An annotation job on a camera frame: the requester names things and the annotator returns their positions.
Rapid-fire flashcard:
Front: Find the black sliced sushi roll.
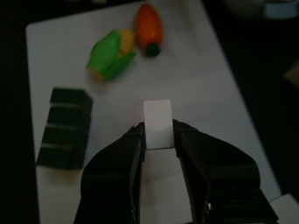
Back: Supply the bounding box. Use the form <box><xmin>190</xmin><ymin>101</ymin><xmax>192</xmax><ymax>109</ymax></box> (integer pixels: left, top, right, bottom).
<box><xmin>34</xmin><ymin>87</ymin><xmax>94</xmax><ymax>171</ymax></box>

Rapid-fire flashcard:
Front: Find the orange toy carrot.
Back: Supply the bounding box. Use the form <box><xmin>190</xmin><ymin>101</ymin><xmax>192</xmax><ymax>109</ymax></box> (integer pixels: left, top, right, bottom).
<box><xmin>134</xmin><ymin>3</ymin><xmax>164</xmax><ymax>58</ymax></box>

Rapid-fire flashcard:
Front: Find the white cutting board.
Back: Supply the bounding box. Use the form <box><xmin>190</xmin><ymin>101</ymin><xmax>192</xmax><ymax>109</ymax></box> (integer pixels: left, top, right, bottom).
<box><xmin>24</xmin><ymin>0</ymin><xmax>284</xmax><ymax>224</ymax></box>

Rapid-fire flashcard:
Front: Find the white toy block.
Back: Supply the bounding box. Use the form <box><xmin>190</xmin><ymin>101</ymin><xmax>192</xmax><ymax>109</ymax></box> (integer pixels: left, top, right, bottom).
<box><xmin>266</xmin><ymin>193</ymin><xmax>299</xmax><ymax>224</ymax></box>

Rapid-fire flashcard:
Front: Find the toy corn cob green husk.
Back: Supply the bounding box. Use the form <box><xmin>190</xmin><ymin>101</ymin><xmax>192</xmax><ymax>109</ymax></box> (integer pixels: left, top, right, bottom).
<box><xmin>85</xmin><ymin>28</ymin><xmax>137</xmax><ymax>83</ymax></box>

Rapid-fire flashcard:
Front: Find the white sushi rice block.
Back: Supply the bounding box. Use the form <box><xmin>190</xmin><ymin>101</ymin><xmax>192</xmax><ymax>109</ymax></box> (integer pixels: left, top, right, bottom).
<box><xmin>142</xmin><ymin>99</ymin><xmax>174</xmax><ymax>151</ymax></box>

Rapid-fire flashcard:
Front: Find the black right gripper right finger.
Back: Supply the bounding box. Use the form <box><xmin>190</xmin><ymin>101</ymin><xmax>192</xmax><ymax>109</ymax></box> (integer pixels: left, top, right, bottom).
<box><xmin>172</xmin><ymin>118</ymin><xmax>280</xmax><ymax>224</ymax></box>

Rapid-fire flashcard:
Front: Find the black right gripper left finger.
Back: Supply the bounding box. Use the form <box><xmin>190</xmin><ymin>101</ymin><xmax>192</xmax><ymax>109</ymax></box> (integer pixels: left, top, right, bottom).
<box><xmin>72</xmin><ymin>122</ymin><xmax>148</xmax><ymax>224</ymax></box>

